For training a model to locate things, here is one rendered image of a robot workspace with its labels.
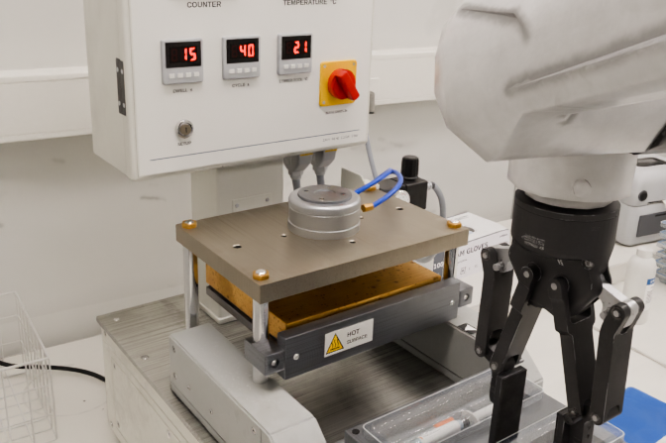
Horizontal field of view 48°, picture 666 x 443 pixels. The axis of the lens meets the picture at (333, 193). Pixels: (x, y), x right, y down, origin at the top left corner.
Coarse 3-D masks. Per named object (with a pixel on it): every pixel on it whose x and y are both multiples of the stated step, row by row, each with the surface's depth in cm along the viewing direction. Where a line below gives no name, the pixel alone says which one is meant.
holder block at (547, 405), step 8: (472, 376) 75; (432, 392) 72; (416, 400) 71; (544, 400) 71; (552, 400) 71; (528, 408) 70; (536, 408) 70; (544, 408) 70; (552, 408) 70; (560, 408) 70; (520, 416) 69; (528, 416) 69; (536, 416) 69; (544, 416) 69; (360, 424) 67; (520, 424) 68; (528, 424) 68; (352, 432) 66; (360, 432) 66; (368, 432) 66; (480, 432) 66; (488, 432) 66; (344, 440) 66; (352, 440) 65; (360, 440) 65; (464, 440) 65; (472, 440) 65; (480, 440) 65; (488, 440) 65
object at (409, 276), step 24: (408, 264) 85; (216, 288) 82; (336, 288) 78; (360, 288) 79; (384, 288) 79; (408, 288) 80; (240, 312) 79; (288, 312) 73; (312, 312) 73; (336, 312) 74
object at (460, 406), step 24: (480, 384) 72; (528, 384) 72; (408, 408) 68; (432, 408) 68; (456, 408) 68; (480, 408) 68; (384, 432) 64; (408, 432) 65; (432, 432) 65; (456, 432) 65
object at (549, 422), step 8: (552, 416) 67; (536, 424) 66; (544, 424) 66; (552, 424) 66; (608, 424) 66; (520, 432) 64; (528, 432) 64; (536, 432) 64; (544, 432) 65; (552, 432) 65; (600, 432) 65; (608, 432) 65; (616, 432) 65; (504, 440) 63; (512, 440) 63; (520, 440) 63; (528, 440) 63; (536, 440) 63; (544, 440) 63; (552, 440) 64; (592, 440) 64; (600, 440) 64; (608, 440) 64
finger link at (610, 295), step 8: (608, 288) 53; (600, 296) 53; (608, 296) 53; (616, 296) 52; (624, 296) 52; (608, 304) 53; (632, 304) 52; (608, 312) 52; (632, 312) 51; (632, 320) 52
